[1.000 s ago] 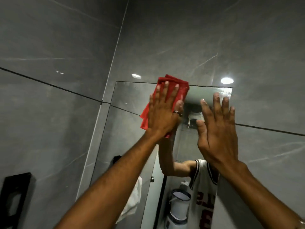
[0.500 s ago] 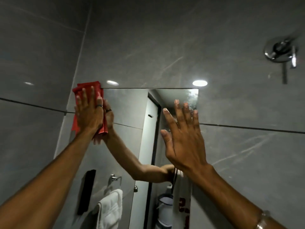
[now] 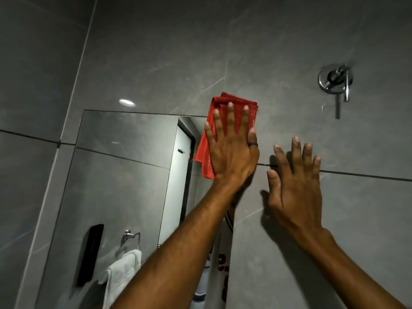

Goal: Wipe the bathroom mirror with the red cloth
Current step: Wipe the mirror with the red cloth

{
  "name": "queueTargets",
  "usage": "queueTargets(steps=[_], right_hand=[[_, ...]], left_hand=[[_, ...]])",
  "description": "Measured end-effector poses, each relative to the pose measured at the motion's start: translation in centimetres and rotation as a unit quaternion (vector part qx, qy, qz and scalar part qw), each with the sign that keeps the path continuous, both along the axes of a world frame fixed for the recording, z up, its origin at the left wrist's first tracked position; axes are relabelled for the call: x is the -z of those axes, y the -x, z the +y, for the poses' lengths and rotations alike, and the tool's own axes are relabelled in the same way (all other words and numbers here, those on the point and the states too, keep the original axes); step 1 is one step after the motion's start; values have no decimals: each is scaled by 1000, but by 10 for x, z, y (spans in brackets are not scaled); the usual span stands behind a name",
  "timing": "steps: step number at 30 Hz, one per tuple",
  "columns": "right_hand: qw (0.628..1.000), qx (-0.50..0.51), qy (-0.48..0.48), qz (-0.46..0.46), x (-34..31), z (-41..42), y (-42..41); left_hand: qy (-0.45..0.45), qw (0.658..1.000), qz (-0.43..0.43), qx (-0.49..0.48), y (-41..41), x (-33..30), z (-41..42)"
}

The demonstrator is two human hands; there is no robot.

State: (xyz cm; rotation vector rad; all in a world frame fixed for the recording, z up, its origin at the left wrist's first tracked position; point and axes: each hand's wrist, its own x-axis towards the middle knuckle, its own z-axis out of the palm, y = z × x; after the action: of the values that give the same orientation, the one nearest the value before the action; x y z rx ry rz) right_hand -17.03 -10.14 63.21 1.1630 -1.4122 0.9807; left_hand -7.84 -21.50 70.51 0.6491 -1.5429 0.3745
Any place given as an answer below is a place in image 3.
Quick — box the person's left hand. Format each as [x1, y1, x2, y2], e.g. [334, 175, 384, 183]
[204, 102, 261, 190]

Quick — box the person's right hand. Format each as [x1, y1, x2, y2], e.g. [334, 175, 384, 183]
[266, 136, 334, 251]

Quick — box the red cloth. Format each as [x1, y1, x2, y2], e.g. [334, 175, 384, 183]
[194, 91, 259, 180]

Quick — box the frameless wall mirror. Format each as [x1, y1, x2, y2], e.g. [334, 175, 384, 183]
[34, 109, 236, 309]

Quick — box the person's right forearm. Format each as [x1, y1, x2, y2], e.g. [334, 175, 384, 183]
[296, 233, 408, 309]

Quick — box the person's left forearm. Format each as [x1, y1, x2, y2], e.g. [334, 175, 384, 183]
[111, 178, 248, 309]

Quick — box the chrome wall valve with lever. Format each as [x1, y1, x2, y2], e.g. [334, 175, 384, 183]
[318, 63, 354, 103]

